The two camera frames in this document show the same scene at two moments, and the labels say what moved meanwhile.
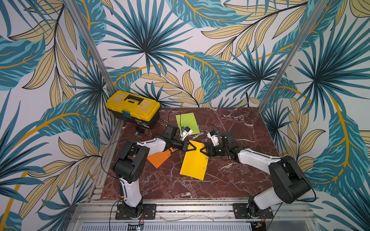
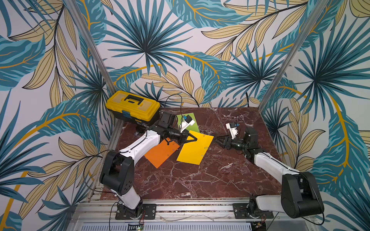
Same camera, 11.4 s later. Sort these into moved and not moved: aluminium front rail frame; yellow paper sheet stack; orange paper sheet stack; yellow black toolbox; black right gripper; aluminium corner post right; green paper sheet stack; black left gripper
Moved: yellow paper sheet stack; black left gripper; black right gripper
Not moved: green paper sheet stack; aluminium front rail frame; orange paper sheet stack; aluminium corner post right; yellow black toolbox
